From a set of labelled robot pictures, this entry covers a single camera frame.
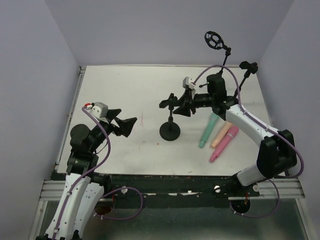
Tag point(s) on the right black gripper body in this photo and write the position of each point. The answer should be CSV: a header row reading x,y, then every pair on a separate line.
x,y
188,101

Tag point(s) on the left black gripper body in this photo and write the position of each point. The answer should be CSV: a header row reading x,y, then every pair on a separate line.
x,y
110,122

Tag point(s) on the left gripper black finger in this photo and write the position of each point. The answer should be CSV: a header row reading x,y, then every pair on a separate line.
x,y
112,114
126,125

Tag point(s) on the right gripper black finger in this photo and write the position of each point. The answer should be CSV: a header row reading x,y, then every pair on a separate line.
x,y
186,96
183,111

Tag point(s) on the black round-base clip stand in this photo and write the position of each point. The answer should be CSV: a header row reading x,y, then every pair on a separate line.
x,y
169,130

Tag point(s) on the green toy microphone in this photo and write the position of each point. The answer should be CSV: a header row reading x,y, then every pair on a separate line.
x,y
208,130

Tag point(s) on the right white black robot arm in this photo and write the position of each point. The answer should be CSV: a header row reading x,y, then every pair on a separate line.
x,y
275,154

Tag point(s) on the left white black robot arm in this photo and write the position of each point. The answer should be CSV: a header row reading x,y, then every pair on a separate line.
x,y
83,186

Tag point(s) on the black right clip stand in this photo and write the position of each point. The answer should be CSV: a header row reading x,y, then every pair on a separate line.
x,y
251,68

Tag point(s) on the peach toy microphone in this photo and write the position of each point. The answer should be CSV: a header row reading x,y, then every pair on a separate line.
x,y
222,132

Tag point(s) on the pink toy microphone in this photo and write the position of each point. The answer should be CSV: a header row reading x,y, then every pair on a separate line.
x,y
228,137

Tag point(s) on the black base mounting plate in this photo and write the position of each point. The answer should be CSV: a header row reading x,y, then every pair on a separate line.
x,y
171,191

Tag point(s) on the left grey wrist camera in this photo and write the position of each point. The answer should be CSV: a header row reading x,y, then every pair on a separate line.
x,y
99,110

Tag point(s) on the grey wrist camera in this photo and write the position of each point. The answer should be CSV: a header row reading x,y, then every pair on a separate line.
x,y
99,110
188,83

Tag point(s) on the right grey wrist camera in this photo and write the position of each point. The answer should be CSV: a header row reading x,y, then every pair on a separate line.
x,y
188,83

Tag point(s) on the black tripod ring stand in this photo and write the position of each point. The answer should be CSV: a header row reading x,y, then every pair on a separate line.
x,y
216,42

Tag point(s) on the left aluminium rail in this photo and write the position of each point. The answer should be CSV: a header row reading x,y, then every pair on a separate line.
x,y
52,190

